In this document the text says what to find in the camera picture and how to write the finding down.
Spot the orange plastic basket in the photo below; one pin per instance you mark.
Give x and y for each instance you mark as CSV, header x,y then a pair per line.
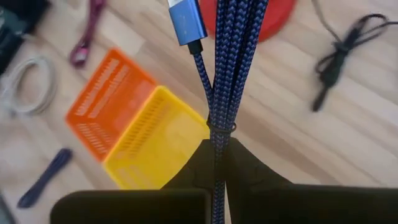
x,y
105,102

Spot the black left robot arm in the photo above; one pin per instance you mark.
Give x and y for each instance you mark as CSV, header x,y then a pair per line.
x,y
18,18

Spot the yellow plastic basket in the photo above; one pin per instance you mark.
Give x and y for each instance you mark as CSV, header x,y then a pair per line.
x,y
161,146

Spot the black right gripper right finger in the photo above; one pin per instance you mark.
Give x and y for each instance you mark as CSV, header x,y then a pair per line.
x,y
280,205

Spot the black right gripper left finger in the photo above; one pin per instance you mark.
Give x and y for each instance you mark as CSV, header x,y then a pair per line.
x,y
174,205

